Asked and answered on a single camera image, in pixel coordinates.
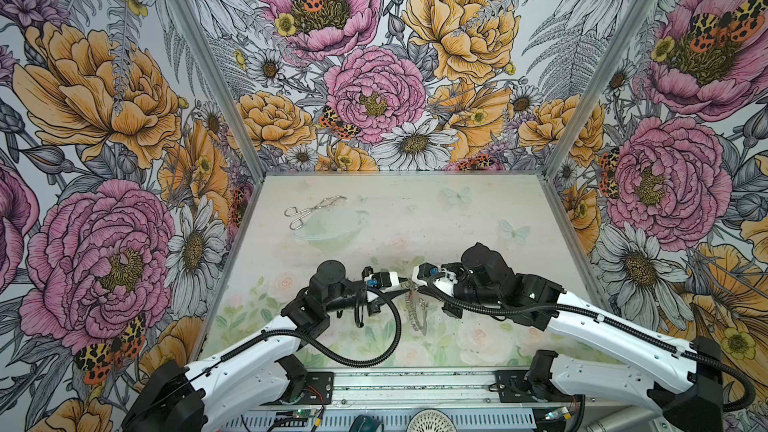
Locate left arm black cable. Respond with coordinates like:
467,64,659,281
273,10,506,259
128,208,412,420
128,284,403,415

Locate silver metal scissors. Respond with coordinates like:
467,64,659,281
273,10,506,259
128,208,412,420
284,195,347,231

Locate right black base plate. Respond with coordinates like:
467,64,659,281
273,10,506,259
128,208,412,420
488,369,578,403

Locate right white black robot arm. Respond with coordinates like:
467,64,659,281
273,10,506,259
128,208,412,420
412,243,725,431

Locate aluminium front rail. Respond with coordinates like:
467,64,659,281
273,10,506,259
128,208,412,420
203,367,664,432

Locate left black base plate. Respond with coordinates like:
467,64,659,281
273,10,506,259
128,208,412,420
280,371,335,405

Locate grey metal tube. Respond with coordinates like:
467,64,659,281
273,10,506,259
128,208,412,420
586,406,659,432

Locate white patterned round object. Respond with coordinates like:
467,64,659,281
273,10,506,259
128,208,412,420
406,409,457,432

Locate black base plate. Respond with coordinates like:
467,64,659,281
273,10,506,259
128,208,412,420
280,371,335,405
488,369,578,403

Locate dark teal device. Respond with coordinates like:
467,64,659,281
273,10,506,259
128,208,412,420
349,415,384,432

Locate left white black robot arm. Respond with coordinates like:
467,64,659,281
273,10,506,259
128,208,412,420
120,260,404,431

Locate clear glass bowl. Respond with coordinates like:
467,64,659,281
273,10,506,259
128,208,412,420
293,208,370,255

